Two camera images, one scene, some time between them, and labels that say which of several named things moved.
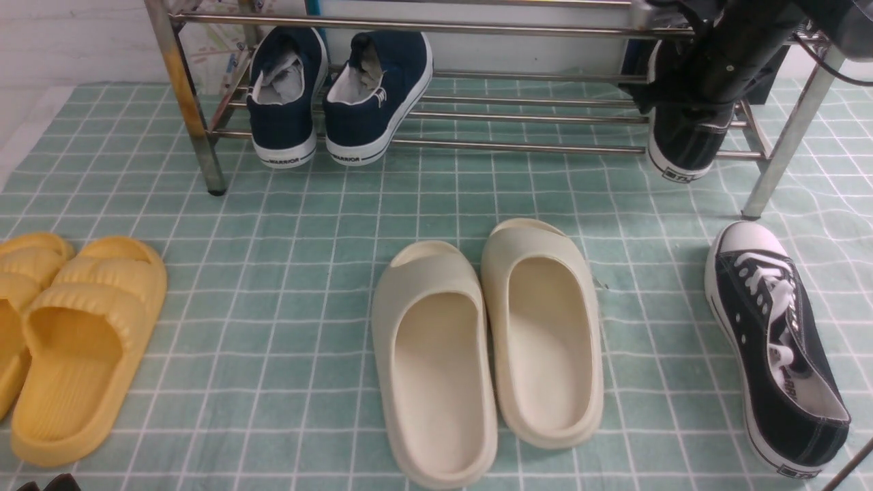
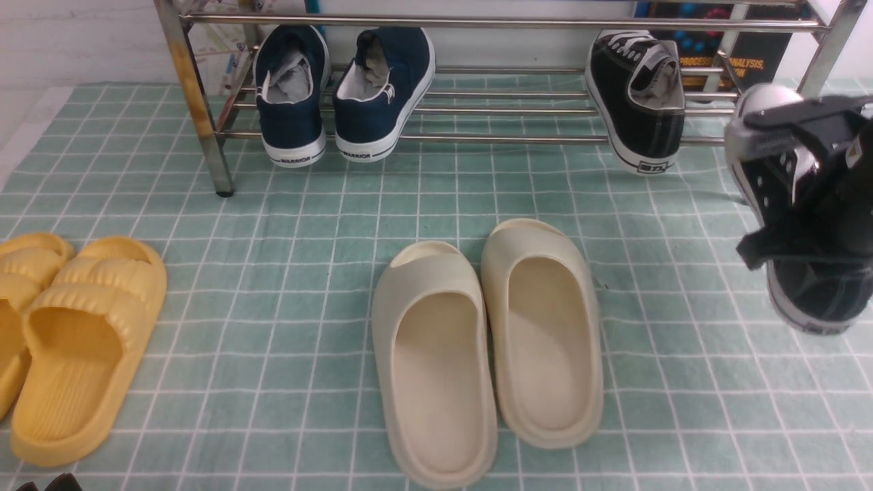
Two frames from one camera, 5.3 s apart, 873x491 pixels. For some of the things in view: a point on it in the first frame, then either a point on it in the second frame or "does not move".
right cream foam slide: (544, 314) does not move
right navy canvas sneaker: (372, 98) does not move
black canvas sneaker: (686, 136) → (637, 84)
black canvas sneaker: (798, 421) → (811, 194)
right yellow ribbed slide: (86, 333) does not move
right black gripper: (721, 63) → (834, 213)
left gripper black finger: (29, 486) does not move
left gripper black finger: (64, 482) does not move
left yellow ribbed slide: (28, 260) does not move
